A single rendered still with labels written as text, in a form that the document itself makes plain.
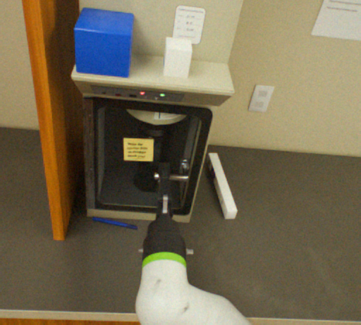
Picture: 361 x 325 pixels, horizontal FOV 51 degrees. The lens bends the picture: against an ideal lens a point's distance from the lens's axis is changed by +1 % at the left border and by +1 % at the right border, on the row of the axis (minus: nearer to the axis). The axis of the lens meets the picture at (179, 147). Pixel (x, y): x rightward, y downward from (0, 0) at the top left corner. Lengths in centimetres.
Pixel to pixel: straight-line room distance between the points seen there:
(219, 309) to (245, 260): 41
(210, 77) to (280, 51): 61
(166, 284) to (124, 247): 43
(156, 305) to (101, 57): 46
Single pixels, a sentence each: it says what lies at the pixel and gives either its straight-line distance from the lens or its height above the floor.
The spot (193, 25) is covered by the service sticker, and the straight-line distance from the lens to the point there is 82.
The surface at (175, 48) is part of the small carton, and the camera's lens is 75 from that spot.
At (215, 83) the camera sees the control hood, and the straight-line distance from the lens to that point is 78.
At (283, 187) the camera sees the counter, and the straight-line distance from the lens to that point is 145.
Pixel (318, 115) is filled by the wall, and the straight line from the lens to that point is 158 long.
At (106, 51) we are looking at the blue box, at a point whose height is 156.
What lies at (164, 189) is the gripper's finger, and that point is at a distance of 89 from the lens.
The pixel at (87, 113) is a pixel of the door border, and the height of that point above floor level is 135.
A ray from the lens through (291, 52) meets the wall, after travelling 140.
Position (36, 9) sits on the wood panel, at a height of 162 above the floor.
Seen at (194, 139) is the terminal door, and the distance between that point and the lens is 96.
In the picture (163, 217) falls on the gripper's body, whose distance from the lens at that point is 85.
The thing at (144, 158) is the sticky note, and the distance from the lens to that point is 101.
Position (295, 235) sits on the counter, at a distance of 132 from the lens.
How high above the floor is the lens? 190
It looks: 40 degrees down
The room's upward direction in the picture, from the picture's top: 10 degrees clockwise
